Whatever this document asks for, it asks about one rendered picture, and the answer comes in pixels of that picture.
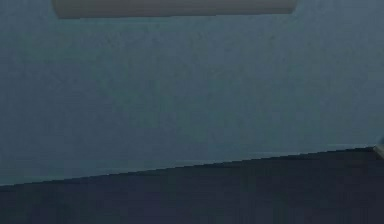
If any beige furniture leg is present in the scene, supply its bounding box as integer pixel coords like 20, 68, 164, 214
372, 143, 384, 161

